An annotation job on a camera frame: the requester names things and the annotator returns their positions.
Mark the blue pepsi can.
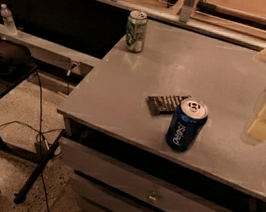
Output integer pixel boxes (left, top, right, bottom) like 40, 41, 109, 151
165, 98, 209, 152

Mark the green soda can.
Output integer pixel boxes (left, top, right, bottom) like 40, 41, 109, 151
125, 10, 148, 53

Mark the dark snack bar wrapper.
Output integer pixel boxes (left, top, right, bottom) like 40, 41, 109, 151
147, 95, 187, 116

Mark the top grey drawer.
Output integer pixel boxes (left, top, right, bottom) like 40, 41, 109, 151
59, 138, 231, 212

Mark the grey ledge shelf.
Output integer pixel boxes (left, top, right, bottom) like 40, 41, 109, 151
0, 24, 100, 76

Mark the black device on side table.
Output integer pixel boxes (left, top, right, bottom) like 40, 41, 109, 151
0, 38, 33, 77

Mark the clear plastic water bottle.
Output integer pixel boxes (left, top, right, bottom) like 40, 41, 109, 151
0, 3, 18, 36

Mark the black side table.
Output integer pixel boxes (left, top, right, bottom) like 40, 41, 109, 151
0, 63, 65, 204

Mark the black cable on floor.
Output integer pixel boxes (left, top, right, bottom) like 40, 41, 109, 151
0, 64, 77, 212

